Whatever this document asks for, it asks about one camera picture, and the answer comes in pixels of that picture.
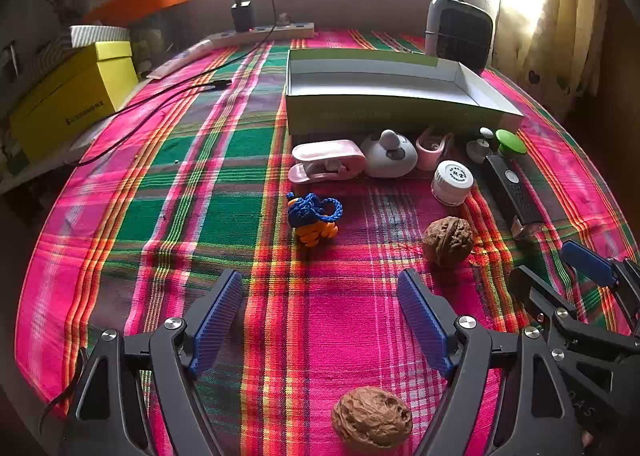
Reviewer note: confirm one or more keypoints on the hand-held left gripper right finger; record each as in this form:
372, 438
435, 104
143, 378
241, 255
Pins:
422, 321

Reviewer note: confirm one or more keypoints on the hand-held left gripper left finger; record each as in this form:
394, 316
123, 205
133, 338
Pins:
217, 321

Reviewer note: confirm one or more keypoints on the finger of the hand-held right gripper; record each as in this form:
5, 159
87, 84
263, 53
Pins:
542, 291
587, 257

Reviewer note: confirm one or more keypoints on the brown walnut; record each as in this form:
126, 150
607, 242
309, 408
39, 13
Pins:
371, 418
446, 241

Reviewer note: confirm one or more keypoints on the black bike light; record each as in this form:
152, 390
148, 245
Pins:
512, 196

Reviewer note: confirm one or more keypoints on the green mushroom suction holder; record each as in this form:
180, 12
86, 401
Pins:
510, 142

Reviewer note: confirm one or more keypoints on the small white jar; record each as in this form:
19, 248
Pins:
451, 181

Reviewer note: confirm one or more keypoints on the small white grey knob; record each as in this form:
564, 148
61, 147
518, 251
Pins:
480, 147

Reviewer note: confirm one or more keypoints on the white panda-face round gadget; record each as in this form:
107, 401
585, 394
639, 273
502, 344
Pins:
387, 156

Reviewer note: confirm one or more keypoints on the pink ear-hook clip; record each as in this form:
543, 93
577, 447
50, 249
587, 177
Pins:
430, 151

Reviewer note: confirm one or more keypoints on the pink oblong case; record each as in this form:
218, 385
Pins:
327, 159

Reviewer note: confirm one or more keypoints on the green cardboard box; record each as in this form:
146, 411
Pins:
350, 111

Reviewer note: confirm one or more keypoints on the pink green plaid blanket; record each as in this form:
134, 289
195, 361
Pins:
200, 186

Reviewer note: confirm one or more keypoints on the cream heart-print curtain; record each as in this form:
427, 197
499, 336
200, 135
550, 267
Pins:
555, 11

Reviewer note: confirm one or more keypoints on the grey space heater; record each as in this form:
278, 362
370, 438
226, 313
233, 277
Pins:
457, 34

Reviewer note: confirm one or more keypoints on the white cream tube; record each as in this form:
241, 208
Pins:
182, 59

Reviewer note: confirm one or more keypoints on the yellow cardboard box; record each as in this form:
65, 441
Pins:
65, 96

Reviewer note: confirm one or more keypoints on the white power strip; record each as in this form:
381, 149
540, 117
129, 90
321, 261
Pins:
270, 31

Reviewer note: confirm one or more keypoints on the black charger adapter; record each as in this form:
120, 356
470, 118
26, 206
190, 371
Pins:
242, 15

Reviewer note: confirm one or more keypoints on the white plug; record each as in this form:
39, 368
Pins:
284, 19

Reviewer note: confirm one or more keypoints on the white striped box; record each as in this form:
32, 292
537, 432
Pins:
95, 34

